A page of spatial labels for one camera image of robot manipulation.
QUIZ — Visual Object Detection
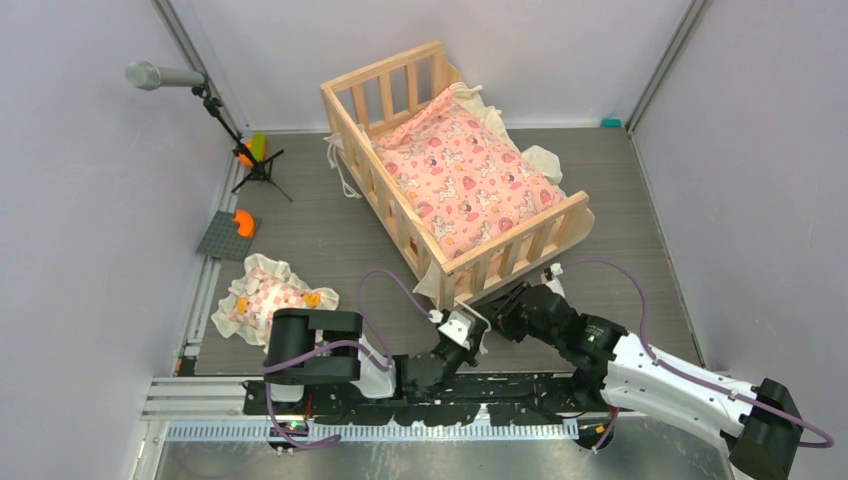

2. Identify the pink printed cushion with ties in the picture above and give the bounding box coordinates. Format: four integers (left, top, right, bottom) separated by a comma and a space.
322, 89, 594, 308

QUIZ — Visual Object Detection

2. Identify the wooden slatted pet bed frame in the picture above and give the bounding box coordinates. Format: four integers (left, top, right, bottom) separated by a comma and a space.
320, 41, 595, 308

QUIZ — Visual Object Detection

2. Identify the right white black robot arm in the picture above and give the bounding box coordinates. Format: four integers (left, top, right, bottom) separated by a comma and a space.
481, 282, 803, 479

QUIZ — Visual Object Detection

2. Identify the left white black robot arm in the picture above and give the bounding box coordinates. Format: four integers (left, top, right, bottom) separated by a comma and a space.
262, 308, 491, 414

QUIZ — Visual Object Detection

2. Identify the teal small block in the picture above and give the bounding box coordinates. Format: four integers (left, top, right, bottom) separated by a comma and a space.
600, 118, 623, 129

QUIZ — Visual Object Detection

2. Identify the small checkered ruffled pillow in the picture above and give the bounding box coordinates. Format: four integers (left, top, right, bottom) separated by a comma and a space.
211, 253, 339, 350

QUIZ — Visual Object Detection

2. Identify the orange curved toy piece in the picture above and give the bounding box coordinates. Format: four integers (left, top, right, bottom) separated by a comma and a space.
232, 209, 257, 238

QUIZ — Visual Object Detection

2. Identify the grey building plate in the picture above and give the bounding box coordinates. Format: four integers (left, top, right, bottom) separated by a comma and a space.
196, 210, 262, 261

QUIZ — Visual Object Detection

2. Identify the orange green toy ball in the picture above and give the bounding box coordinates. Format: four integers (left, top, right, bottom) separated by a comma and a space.
238, 133, 267, 168

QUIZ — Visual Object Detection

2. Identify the silver microphone on tripod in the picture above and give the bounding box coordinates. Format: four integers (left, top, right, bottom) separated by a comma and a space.
124, 61, 293, 202

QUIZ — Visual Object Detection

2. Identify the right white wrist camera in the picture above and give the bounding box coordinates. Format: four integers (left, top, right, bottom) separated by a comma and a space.
541, 262, 565, 298

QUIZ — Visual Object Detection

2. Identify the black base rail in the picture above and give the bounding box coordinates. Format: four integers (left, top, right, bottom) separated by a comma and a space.
291, 370, 598, 429

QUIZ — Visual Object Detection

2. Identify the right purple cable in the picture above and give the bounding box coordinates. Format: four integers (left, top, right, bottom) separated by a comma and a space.
559, 257, 836, 455

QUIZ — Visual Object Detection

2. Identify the purple cable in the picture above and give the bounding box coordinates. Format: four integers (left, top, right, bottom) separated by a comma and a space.
559, 257, 836, 455
264, 268, 442, 453

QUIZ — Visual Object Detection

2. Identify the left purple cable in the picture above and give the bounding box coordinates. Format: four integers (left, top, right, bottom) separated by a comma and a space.
264, 268, 442, 453

